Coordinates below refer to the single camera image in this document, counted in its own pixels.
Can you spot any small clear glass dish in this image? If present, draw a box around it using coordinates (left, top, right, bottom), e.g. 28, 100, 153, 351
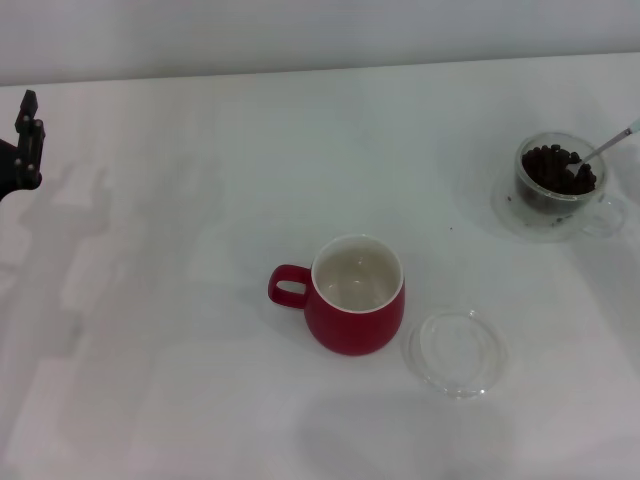
403, 308, 509, 400

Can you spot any clear glass cup with handle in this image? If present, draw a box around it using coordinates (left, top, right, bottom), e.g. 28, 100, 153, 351
514, 130, 629, 239

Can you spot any red ceramic mug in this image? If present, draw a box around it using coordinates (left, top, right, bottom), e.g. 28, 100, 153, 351
266, 233, 407, 357

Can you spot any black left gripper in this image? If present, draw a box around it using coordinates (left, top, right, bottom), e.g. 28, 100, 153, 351
0, 88, 46, 202

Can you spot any pile of coffee beans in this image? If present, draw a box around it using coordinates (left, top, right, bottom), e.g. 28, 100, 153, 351
519, 143, 599, 214

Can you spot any metal spoon with blue handle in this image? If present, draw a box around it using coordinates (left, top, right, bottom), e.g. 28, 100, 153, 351
569, 115, 640, 181

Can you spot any clear glass saucer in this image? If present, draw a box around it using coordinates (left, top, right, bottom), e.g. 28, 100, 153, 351
492, 169, 614, 245

